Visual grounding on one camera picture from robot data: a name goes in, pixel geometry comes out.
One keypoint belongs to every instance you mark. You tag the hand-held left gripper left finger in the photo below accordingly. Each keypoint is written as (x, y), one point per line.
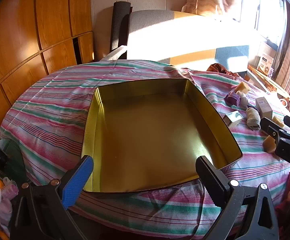
(76, 182)

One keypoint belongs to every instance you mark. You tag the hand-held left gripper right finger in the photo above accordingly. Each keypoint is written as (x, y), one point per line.
(211, 177)

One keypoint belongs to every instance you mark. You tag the yellow sponge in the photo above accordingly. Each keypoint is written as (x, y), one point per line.
(277, 121)
(269, 144)
(242, 87)

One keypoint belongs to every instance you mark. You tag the cardboard box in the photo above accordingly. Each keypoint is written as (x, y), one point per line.
(263, 106)

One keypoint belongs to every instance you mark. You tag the yellow snack packet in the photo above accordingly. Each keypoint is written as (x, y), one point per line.
(232, 118)

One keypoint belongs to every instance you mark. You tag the white cotton wad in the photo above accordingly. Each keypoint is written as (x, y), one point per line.
(243, 97)

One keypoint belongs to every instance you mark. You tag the purple packet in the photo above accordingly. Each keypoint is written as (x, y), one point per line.
(232, 98)

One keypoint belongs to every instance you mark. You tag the gold metal tin box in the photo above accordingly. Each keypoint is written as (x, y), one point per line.
(155, 135)

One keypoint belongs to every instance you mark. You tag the grey sock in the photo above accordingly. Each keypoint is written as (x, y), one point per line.
(253, 120)

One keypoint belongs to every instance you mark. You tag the white mug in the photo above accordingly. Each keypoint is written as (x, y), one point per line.
(283, 102)

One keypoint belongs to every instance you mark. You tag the wooden desk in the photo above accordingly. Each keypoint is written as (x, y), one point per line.
(262, 78)

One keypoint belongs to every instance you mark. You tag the white printed carton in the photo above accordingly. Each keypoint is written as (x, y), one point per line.
(266, 63)

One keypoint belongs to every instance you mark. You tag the dark green bag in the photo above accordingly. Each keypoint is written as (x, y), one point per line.
(13, 157)

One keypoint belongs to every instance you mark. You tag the striped bedsheet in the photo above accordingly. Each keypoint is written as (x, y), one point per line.
(55, 110)

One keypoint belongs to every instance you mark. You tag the brown cloth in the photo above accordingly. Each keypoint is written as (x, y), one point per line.
(220, 68)

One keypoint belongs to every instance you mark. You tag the window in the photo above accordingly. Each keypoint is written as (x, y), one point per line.
(267, 7)

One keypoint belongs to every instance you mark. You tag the white mattress edge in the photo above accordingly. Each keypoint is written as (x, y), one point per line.
(113, 53)

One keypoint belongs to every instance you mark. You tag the wooden wardrobe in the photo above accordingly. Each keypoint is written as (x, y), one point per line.
(17, 30)

